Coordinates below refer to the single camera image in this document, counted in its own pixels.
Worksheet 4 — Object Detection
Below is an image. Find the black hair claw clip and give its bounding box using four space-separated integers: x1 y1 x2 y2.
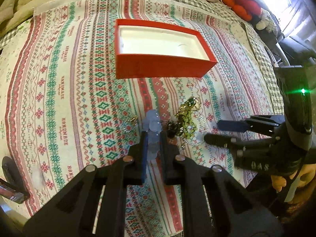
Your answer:
166 120 180 139

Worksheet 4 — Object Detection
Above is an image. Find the patterned knit blanket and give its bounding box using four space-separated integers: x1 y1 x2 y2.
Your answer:
1 0 273 221

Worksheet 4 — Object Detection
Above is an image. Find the white plush toy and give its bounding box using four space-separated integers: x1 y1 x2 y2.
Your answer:
256 9 275 33

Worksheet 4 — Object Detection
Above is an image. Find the right hand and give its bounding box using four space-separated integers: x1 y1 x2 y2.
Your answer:
270 163 316 219

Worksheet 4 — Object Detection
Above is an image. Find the red orange plush toy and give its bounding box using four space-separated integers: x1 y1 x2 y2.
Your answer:
220 0 262 22

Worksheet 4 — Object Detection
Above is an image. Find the red jewelry box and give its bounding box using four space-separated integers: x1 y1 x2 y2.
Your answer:
115 19 217 79

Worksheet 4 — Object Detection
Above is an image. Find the green bead gold necklace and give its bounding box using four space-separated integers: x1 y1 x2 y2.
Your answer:
174 96 203 144

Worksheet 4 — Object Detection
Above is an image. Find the small gold earring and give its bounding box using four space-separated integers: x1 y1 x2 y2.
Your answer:
128 116 138 126

